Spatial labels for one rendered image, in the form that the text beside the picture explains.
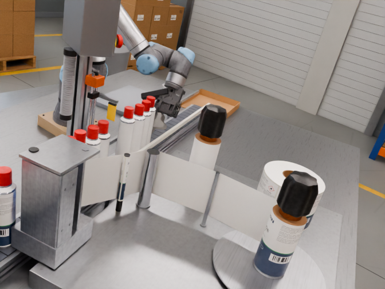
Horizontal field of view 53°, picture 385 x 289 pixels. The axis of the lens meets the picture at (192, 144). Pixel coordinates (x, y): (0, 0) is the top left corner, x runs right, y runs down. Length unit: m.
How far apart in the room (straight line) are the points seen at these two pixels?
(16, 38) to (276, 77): 3.38
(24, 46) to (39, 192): 4.12
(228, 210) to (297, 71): 4.60
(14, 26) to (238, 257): 4.11
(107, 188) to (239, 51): 4.98
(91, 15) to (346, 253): 1.07
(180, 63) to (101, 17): 0.54
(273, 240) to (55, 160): 0.55
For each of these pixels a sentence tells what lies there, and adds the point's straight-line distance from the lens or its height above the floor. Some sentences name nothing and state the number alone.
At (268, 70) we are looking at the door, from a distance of 5.77.
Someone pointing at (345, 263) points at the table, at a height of 0.83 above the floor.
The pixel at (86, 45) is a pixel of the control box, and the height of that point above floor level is 1.32.
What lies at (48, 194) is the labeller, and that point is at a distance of 0.88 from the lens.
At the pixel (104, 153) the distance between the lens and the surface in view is 1.23.
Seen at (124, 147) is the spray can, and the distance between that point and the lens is 1.37.
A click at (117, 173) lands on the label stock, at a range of 1.11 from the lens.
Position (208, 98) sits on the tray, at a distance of 2.37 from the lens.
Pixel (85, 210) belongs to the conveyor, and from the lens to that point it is 1.21.
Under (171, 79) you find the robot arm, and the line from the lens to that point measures 1.54.
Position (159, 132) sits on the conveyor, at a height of 0.88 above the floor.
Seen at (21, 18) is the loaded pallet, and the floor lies 0.57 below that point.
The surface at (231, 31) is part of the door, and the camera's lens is 6.00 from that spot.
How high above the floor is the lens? 1.59
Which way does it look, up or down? 26 degrees down
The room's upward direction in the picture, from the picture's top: 14 degrees clockwise
